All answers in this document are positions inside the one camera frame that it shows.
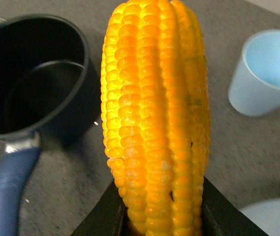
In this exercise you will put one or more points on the dark blue saucepan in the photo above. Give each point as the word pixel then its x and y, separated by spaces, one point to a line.
pixel 49 89

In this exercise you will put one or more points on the light blue plastic cup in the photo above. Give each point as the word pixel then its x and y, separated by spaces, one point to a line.
pixel 255 86

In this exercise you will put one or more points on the yellow corn cob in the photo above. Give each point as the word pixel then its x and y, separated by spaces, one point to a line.
pixel 155 114

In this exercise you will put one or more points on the light blue plate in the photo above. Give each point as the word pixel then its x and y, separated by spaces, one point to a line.
pixel 266 215

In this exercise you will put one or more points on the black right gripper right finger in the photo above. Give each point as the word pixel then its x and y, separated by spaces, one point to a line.
pixel 221 218

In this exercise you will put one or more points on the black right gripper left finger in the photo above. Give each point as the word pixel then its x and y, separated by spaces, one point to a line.
pixel 107 218

